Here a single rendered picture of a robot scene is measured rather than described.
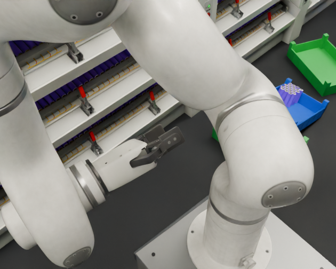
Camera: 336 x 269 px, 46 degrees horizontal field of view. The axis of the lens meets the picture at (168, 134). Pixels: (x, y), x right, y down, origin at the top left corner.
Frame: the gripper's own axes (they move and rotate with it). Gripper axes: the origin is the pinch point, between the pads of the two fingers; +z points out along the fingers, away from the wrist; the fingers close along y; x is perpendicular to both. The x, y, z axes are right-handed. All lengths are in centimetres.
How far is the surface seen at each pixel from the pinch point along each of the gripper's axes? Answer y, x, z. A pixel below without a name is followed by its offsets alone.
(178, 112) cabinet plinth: -82, -14, 31
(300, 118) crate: -62, -38, 70
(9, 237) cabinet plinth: -66, -18, -45
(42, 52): -36.3, 26.5, -8.9
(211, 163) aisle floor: -65, -34, 28
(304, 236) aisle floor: -36, -63, 35
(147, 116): -69, -7, 16
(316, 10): -104, -10, 133
